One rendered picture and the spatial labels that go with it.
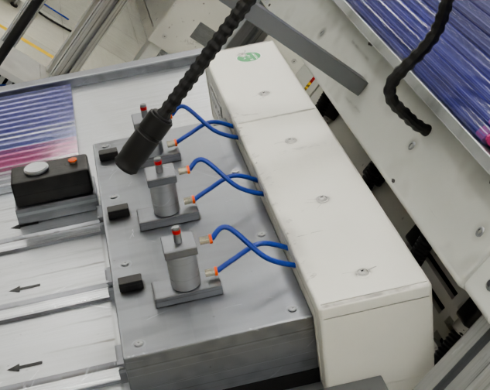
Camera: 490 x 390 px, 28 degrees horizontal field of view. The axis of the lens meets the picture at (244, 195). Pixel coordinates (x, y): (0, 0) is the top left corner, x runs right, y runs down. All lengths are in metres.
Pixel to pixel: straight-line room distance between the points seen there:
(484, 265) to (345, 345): 0.11
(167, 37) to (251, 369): 1.44
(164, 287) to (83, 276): 0.17
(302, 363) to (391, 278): 0.09
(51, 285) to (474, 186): 0.39
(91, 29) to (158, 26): 0.15
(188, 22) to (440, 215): 1.42
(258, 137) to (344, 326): 0.26
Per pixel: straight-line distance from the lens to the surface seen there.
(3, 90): 1.27
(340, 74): 0.86
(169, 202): 0.79
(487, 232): 0.66
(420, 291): 0.67
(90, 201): 0.96
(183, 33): 2.07
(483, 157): 0.64
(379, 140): 0.81
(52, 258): 0.91
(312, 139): 0.86
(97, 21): 2.01
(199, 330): 0.68
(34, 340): 0.82
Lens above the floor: 1.45
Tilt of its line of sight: 16 degrees down
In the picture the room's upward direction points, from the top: 38 degrees clockwise
